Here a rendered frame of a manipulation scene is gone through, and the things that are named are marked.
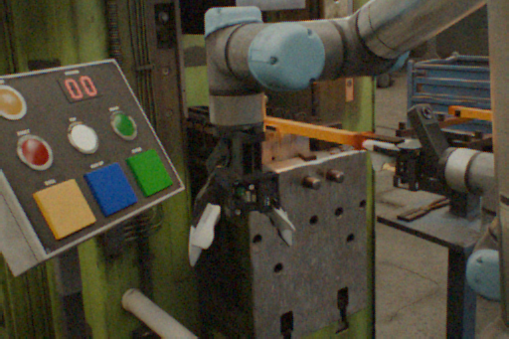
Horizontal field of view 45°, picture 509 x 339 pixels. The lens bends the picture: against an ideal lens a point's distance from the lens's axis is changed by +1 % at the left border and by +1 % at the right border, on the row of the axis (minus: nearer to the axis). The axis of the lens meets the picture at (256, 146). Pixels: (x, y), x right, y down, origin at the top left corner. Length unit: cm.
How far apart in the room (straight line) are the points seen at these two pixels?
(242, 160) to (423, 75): 462
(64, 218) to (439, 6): 59
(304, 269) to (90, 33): 74
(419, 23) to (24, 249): 61
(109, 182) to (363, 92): 102
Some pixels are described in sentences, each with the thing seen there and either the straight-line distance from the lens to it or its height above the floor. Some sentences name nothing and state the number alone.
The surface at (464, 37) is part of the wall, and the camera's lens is 1025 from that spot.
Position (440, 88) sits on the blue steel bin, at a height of 50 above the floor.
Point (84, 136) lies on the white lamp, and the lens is 103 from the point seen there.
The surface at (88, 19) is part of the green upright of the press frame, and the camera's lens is 134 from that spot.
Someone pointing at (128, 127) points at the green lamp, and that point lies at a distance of 111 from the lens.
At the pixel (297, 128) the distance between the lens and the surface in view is 140.
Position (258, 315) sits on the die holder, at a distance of 148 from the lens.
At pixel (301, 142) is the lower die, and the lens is 150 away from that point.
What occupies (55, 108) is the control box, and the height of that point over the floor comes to 114.
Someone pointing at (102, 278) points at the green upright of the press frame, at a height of 69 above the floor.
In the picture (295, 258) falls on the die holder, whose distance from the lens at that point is 149.
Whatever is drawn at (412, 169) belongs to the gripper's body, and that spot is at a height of 98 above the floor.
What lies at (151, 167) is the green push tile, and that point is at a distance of 109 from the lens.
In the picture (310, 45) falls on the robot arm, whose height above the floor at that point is 125.
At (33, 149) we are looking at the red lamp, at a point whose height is 109.
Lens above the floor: 130
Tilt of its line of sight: 14 degrees down
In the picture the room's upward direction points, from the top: 3 degrees counter-clockwise
